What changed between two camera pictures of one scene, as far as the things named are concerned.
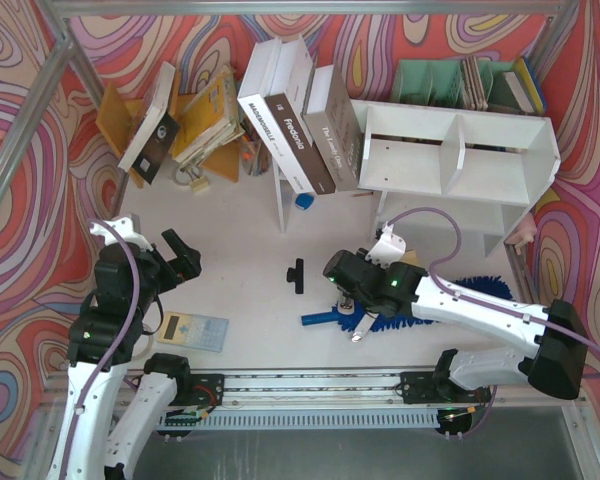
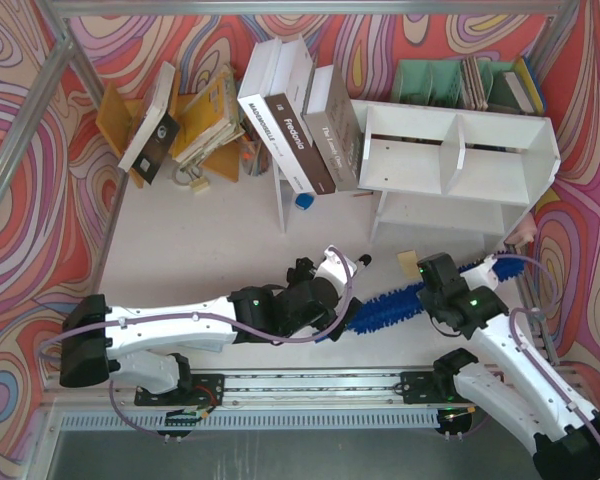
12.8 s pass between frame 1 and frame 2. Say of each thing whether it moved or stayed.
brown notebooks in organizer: stayed
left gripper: moved
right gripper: moved
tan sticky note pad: stayed
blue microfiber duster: moved
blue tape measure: stayed
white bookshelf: stayed
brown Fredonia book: stayed
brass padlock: stayed
